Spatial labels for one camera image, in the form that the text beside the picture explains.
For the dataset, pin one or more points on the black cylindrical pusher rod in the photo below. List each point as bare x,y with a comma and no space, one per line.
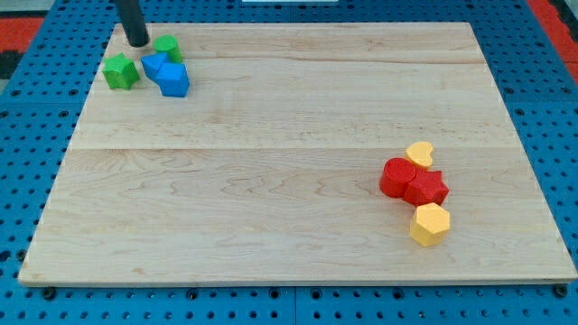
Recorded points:
133,22

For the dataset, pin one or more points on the yellow hexagon block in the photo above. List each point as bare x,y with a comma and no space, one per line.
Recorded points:
430,224

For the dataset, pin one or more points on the red cylinder block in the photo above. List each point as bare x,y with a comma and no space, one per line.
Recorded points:
396,175

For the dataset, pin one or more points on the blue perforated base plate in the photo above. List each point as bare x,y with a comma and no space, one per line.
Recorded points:
42,101

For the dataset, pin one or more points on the green star block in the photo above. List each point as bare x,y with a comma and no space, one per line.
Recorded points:
120,72

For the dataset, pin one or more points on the blue cube block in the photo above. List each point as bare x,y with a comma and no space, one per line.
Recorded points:
173,80

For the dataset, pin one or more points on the red star block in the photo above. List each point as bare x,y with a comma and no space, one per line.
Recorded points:
426,187

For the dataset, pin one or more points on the yellow heart block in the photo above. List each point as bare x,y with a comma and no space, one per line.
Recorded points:
420,154

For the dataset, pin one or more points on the light wooden board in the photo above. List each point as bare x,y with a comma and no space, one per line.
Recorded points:
267,172

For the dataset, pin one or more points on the green cylinder block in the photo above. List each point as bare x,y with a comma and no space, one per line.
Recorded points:
169,45

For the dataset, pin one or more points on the blue triangle block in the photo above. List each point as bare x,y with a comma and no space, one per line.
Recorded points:
153,63

